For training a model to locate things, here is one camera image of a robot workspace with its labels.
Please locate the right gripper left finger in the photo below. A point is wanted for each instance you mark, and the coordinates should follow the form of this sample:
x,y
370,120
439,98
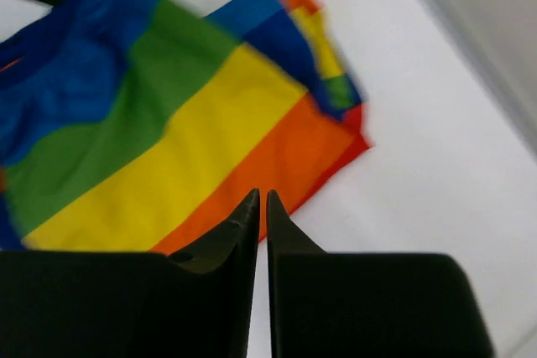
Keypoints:
x,y
195,302

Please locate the rainbow striped shorts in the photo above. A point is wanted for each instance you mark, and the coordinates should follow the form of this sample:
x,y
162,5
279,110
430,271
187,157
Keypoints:
x,y
136,125

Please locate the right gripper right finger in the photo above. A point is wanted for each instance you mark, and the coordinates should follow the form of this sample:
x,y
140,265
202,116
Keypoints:
x,y
382,304

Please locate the aluminium table edge rail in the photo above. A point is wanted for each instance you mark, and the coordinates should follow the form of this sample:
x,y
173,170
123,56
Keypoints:
x,y
498,39

